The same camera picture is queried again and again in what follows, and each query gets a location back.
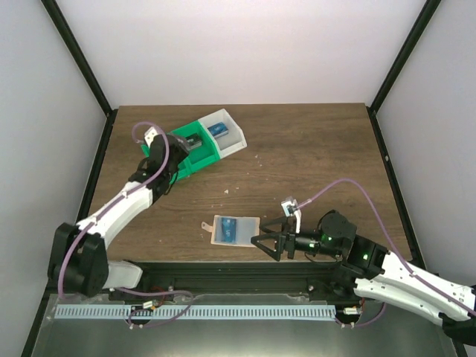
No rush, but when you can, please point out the right black frame post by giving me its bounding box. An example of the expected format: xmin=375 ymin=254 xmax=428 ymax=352
xmin=370 ymin=0 xmax=443 ymax=111

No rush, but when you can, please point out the middle green plastic bin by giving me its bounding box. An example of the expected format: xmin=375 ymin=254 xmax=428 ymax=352
xmin=170 ymin=120 xmax=220 ymax=181

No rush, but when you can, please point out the black card stack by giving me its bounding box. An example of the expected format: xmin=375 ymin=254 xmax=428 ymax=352
xmin=185 ymin=134 xmax=205 ymax=151

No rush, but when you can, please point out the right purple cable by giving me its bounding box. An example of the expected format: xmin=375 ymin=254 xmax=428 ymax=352
xmin=295 ymin=178 xmax=476 ymax=317

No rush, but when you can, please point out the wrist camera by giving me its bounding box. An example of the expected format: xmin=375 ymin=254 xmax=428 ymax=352
xmin=144 ymin=126 xmax=162 ymax=148
xmin=281 ymin=197 xmax=302 ymax=234

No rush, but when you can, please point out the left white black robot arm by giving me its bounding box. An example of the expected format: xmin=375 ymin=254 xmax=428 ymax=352
xmin=48 ymin=134 xmax=190 ymax=300

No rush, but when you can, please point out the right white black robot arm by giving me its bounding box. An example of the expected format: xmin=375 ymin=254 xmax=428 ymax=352
xmin=251 ymin=210 xmax=475 ymax=346

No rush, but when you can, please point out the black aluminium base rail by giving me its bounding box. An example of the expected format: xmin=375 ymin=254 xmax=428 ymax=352
xmin=107 ymin=260 xmax=358 ymax=303

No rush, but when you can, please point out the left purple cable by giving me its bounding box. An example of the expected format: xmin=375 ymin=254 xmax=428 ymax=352
xmin=58 ymin=120 xmax=171 ymax=300

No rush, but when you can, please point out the left black frame post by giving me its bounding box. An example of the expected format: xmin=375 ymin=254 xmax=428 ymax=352
xmin=39 ymin=0 xmax=114 ymax=117

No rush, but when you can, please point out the white plastic bin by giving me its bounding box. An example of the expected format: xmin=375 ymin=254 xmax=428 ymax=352
xmin=198 ymin=109 xmax=248 ymax=159

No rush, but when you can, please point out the green plastic bin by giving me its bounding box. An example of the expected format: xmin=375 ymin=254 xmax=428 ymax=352
xmin=170 ymin=120 xmax=220 ymax=181
xmin=138 ymin=141 xmax=184 ymax=183

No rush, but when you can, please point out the purple cable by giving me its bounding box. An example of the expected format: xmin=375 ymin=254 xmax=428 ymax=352
xmin=295 ymin=178 xmax=476 ymax=317
xmin=58 ymin=120 xmax=171 ymax=300

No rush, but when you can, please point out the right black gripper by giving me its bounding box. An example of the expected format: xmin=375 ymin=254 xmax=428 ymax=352
xmin=251 ymin=216 xmax=342 ymax=262

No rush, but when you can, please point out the blue card stack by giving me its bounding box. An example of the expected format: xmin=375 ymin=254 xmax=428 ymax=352
xmin=208 ymin=122 xmax=229 ymax=138

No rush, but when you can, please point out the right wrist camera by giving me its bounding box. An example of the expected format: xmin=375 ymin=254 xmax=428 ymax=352
xmin=281 ymin=197 xmax=302 ymax=234

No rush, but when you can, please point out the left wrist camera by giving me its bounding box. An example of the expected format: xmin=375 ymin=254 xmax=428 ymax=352
xmin=144 ymin=126 xmax=162 ymax=148

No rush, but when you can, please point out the left green plastic bin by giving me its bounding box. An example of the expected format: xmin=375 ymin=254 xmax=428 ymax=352
xmin=138 ymin=141 xmax=184 ymax=183

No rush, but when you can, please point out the blue credit card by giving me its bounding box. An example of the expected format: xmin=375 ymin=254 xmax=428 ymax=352
xmin=217 ymin=217 xmax=237 ymax=244

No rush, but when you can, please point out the black frame post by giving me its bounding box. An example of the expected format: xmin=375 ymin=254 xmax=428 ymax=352
xmin=39 ymin=0 xmax=114 ymax=117
xmin=370 ymin=0 xmax=443 ymax=111

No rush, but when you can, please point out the light blue slotted cable duct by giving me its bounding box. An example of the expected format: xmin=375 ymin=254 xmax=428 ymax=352
xmin=54 ymin=304 xmax=336 ymax=321

